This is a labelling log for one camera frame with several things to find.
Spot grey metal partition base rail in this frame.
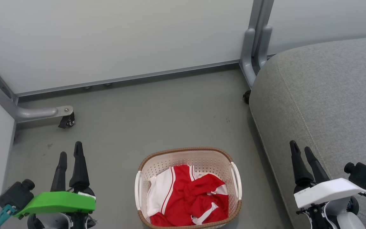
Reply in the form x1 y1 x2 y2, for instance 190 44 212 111
16 59 242 97

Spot white laundry basket brown rim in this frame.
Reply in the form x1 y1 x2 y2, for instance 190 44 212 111
134 147 242 229

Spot red garment with white trim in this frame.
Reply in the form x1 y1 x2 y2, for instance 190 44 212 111
183 173 229 226

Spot white and red striped garment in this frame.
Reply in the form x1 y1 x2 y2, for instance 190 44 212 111
146 164 199 227

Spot grey metal partition leg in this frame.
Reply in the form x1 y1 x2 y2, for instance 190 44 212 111
0 55 74 123

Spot grey fabric sofa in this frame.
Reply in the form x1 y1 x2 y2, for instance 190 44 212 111
249 35 366 229

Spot teal left camera connector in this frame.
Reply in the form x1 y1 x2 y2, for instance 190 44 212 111
0 205 17 229

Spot grey metal partition posts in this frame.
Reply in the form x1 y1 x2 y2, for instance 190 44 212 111
240 0 275 89

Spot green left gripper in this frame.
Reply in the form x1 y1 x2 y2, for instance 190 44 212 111
14 141 96 220

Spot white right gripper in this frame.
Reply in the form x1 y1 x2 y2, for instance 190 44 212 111
289 140 366 209

